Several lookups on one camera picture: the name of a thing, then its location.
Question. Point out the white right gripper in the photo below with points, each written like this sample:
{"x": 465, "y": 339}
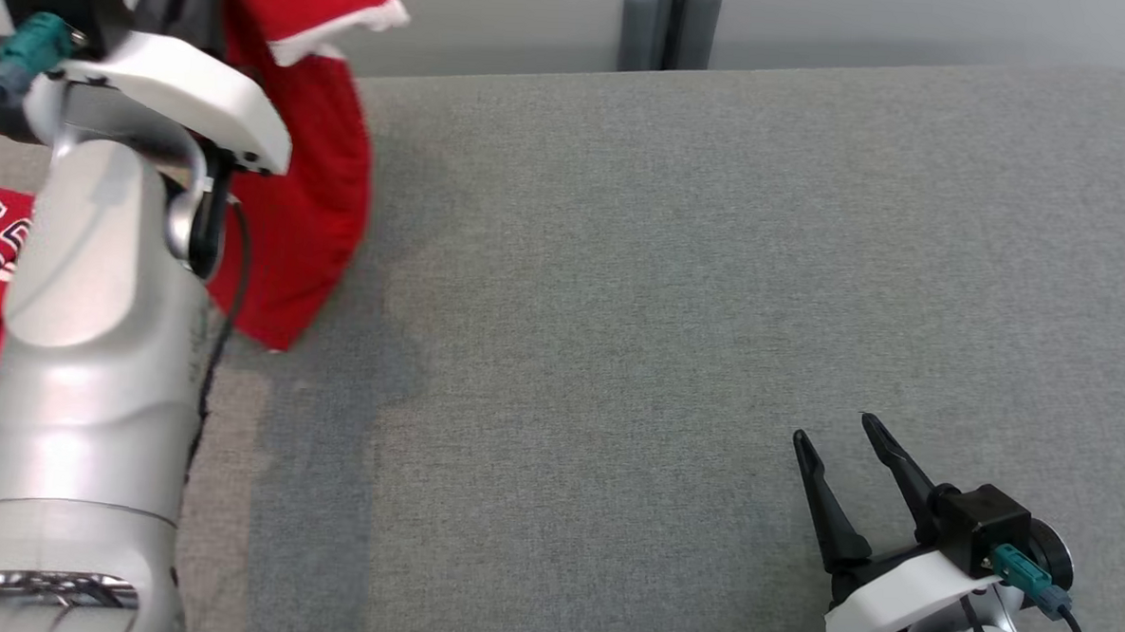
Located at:
{"x": 892, "y": 596}

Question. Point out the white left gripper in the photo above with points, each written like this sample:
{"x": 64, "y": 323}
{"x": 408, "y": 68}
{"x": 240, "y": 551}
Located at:
{"x": 183, "y": 90}

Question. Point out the red shorts white trim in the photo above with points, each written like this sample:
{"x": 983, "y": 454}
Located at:
{"x": 311, "y": 201}

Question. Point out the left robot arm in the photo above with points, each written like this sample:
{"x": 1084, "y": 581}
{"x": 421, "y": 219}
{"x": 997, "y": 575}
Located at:
{"x": 85, "y": 381}

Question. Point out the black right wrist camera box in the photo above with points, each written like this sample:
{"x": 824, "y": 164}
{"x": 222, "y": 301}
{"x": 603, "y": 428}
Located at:
{"x": 981, "y": 524}

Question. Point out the grey partition post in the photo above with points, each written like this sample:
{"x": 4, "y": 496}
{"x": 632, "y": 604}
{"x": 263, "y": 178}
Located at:
{"x": 642, "y": 25}

